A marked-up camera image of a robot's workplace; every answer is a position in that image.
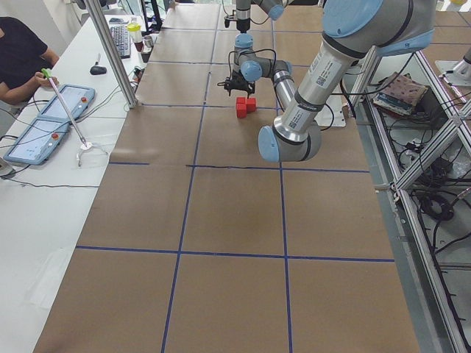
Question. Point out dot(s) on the stack of books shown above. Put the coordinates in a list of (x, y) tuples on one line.
[(400, 95)]

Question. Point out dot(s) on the lower blue teach pendant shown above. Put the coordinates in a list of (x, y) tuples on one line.
[(36, 144)]

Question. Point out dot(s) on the aluminium frame post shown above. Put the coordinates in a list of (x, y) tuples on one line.
[(122, 77)]

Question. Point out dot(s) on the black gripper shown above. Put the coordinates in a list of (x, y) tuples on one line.
[(238, 81)]

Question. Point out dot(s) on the upper blue teach pendant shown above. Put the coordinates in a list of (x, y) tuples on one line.
[(77, 99)]

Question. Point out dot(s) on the metal cup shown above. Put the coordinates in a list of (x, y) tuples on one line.
[(148, 41)]

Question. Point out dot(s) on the black keyboard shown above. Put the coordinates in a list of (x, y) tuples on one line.
[(122, 40)]

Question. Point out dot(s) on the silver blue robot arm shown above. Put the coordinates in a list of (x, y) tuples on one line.
[(350, 30), (241, 15)]

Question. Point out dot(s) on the long reacher grabber tool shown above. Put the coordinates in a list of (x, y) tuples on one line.
[(86, 145)]

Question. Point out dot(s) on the seated person in black shirt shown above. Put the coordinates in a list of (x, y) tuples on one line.
[(23, 57)]

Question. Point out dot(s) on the blue teach pendant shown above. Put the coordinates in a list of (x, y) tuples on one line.
[(77, 99), (36, 144)]

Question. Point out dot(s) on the yellow lid bottle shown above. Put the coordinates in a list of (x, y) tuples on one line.
[(134, 29)]

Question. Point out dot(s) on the black computer mouse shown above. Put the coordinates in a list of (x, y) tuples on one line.
[(98, 70)]

